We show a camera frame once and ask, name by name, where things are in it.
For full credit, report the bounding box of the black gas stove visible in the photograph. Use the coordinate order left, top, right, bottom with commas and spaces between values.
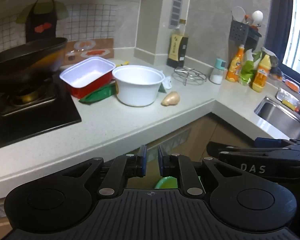
0, 75, 82, 152

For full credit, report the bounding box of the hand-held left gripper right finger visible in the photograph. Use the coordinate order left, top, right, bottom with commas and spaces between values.
157, 144, 243, 195

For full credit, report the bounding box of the yellow detergent bottle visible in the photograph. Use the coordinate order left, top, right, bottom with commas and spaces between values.
252, 54, 272, 93

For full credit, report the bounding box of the green snack packet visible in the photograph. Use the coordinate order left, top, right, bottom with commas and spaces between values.
79, 82, 166, 103

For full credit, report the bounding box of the grey wall utensil holder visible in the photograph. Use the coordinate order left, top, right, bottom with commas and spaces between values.
229, 20, 262, 50

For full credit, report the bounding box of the bag of green vegetables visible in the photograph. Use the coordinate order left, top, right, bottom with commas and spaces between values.
239, 49, 263, 87

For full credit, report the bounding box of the orange packet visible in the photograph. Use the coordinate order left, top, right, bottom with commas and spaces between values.
284, 79, 300, 90

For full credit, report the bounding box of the wall vent panel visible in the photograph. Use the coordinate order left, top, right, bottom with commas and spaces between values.
169, 0, 185, 29

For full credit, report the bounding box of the white tissue paper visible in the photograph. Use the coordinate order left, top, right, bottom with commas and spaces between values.
162, 70, 174, 90

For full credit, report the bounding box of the white ladle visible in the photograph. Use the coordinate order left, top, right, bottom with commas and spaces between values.
251, 10, 264, 27

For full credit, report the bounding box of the red rectangular food container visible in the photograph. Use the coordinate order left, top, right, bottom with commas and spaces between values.
59, 56, 116, 99

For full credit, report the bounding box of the metal wire trivet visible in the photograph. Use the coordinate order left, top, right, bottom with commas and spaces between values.
174, 66, 207, 85

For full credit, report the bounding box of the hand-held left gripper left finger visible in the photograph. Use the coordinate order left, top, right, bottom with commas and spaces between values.
61, 145, 148, 197

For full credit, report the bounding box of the white round paper bowl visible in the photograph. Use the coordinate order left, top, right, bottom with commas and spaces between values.
112, 65, 165, 107

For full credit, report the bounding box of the soy sauce bottle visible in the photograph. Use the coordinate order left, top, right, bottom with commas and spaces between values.
166, 19, 189, 68

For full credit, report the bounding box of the beige potato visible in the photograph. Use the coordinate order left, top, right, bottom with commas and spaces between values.
161, 91, 181, 106

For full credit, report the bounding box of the yellow scrubber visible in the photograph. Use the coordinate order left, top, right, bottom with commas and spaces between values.
281, 99, 297, 111

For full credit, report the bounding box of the wooden base cabinet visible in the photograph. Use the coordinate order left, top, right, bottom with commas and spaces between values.
126, 112, 259, 189

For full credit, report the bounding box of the cartoon kitchen wall sticker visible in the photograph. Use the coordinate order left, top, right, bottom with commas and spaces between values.
0, 0, 143, 63

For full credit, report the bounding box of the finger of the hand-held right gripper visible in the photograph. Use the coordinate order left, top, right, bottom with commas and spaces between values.
206, 141, 255, 159

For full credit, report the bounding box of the stainless steel sink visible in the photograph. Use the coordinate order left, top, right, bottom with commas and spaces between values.
254, 95, 300, 140

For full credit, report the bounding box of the teal lid salt shaker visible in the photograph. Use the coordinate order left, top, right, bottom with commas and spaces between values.
209, 58, 226, 85

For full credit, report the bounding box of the black wok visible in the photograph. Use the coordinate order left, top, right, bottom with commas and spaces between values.
0, 37, 68, 93

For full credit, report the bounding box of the white rice paddle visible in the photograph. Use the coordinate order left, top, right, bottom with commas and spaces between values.
232, 6, 246, 23

